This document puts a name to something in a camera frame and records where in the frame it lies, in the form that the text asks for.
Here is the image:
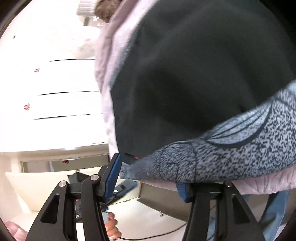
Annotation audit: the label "lavender bed blanket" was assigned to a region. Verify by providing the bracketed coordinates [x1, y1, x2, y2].
[95, 1, 295, 194]

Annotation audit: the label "person's left hand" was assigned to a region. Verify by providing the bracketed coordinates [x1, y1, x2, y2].
[102, 212, 121, 240]

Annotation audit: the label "dark black pants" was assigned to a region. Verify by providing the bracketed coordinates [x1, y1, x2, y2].
[109, 0, 296, 183]

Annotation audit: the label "black cable on floor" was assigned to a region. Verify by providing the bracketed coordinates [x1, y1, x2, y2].
[117, 222, 188, 241]

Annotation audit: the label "brown striped plush garment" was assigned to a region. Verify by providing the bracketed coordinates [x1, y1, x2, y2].
[94, 0, 122, 23]

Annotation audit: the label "white wardrobe with drawers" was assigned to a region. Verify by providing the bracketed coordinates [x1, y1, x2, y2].
[1, 1, 107, 153]

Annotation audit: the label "pink sleeved left forearm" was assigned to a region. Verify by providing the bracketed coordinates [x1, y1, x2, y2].
[4, 221, 28, 241]

